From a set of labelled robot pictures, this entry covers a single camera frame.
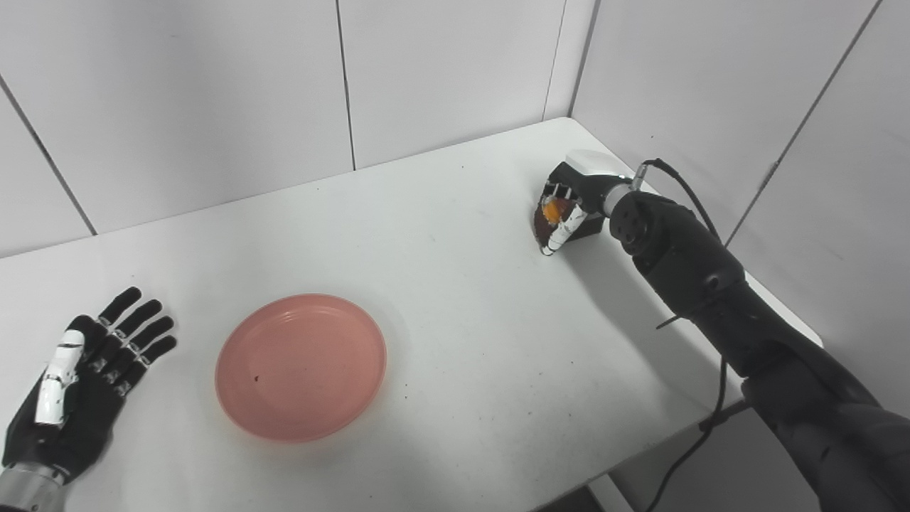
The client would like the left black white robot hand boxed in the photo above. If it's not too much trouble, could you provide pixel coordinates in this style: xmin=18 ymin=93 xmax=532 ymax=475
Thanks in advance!
xmin=2 ymin=287 xmax=177 ymax=484

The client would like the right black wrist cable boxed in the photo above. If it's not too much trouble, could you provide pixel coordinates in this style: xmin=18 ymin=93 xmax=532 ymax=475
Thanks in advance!
xmin=631 ymin=158 xmax=733 ymax=512

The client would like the pink round plate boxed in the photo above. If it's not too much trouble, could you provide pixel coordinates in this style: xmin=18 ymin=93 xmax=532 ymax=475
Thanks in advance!
xmin=215 ymin=294 xmax=388 ymax=443

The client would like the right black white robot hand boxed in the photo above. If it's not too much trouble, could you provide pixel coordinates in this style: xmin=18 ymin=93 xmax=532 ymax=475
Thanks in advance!
xmin=533 ymin=149 xmax=635 ymax=257

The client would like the chocolate cake slice with fruit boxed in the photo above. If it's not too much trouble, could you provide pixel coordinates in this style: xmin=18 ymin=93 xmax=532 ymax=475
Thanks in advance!
xmin=534 ymin=193 xmax=606 ymax=248

